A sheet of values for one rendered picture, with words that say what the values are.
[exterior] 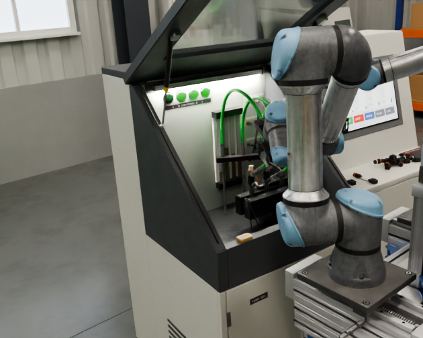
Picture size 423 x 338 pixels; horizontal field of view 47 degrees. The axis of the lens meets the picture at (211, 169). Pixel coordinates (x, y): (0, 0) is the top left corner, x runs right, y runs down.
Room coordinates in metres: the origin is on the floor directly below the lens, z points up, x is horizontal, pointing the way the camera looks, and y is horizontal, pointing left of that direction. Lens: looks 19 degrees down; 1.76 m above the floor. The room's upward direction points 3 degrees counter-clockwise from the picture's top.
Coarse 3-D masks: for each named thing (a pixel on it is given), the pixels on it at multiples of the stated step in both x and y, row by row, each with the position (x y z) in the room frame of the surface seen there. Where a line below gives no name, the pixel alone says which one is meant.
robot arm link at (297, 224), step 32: (288, 32) 1.14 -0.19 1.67; (320, 32) 1.13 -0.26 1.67; (288, 64) 1.11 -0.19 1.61; (320, 64) 1.11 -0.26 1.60; (288, 96) 1.14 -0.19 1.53; (320, 96) 1.13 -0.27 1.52; (288, 128) 1.14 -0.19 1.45; (320, 128) 1.12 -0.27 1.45; (288, 160) 1.14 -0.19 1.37; (320, 160) 1.11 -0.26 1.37; (288, 192) 1.12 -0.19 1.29; (320, 192) 1.10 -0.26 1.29; (288, 224) 1.07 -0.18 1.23; (320, 224) 1.07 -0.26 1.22
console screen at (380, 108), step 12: (384, 84) 2.34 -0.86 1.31; (396, 84) 2.39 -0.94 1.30; (360, 96) 2.24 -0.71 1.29; (372, 96) 2.28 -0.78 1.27; (384, 96) 2.33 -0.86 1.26; (396, 96) 2.37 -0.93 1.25; (360, 108) 2.22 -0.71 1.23; (372, 108) 2.27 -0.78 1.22; (384, 108) 2.31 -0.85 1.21; (396, 108) 2.35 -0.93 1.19; (360, 120) 2.21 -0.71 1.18; (372, 120) 2.25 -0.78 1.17; (384, 120) 2.29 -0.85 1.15; (396, 120) 2.33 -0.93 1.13; (348, 132) 2.15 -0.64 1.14; (360, 132) 2.19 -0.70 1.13; (372, 132) 2.23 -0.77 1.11
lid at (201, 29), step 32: (192, 0) 1.49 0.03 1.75; (224, 0) 1.60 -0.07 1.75; (256, 0) 1.69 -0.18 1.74; (288, 0) 1.78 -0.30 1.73; (320, 0) 1.88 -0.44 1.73; (160, 32) 1.63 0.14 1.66; (192, 32) 1.74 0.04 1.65; (224, 32) 1.84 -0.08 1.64; (256, 32) 1.95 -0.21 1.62; (160, 64) 1.85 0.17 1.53; (192, 64) 1.97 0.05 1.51; (224, 64) 2.11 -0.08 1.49; (256, 64) 2.26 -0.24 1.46
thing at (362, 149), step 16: (368, 32) 2.51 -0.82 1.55; (384, 32) 2.45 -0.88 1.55; (400, 32) 2.49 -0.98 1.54; (384, 48) 2.40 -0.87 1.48; (400, 48) 2.46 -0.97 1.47; (400, 80) 2.42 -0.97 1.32; (400, 96) 2.39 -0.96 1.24; (400, 128) 2.34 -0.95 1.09; (352, 144) 2.15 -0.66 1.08; (368, 144) 2.20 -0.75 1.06; (384, 144) 2.26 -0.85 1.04; (400, 144) 2.32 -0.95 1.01; (416, 144) 2.38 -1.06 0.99; (336, 160) 2.08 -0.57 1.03; (352, 160) 2.13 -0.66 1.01; (368, 160) 2.18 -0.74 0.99; (416, 176) 2.03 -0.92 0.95; (384, 192) 1.91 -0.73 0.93; (400, 192) 1.97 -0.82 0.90; (384, 208) 1.91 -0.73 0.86; (384, 256) 1.92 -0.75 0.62
